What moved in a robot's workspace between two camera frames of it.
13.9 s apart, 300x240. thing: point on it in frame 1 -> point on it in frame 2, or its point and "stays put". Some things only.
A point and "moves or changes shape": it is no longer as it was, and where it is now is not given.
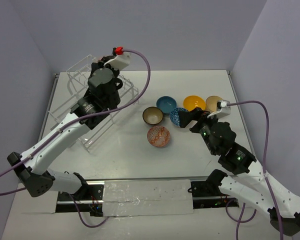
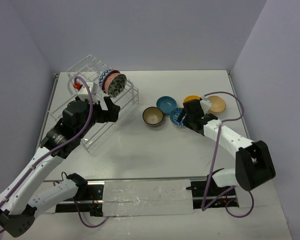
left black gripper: (100, 64) -> (106, 113)
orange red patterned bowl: (158, 136) moves or changes shape
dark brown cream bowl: (152, 115) stays put
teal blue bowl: (166, 104) stays put
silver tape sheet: (139, 198) stays put
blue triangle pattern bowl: (174, 116) stays put
